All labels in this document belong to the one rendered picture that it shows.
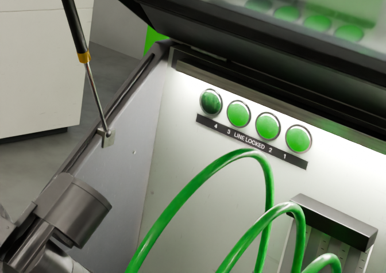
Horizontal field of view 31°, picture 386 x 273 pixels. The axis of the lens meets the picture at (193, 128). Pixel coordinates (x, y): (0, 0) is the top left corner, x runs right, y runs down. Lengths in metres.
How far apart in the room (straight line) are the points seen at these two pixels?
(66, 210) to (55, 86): 3.38
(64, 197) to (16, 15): 3.11
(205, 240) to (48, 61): 2.81
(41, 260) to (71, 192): 0.08
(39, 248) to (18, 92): 3.28
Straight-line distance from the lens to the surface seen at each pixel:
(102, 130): 1.22
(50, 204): 0.77
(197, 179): 0.87
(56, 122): 4.23
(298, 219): 1.00
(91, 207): 0.76
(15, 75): 3.96
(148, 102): 1.28
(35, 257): 0.75
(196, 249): 1.36
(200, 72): 1.21
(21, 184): 3.74
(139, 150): 1.32
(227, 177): 1.26
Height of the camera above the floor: 1.81
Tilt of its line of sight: 23 degrees down
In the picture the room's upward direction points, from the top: 11 degrees clockwise
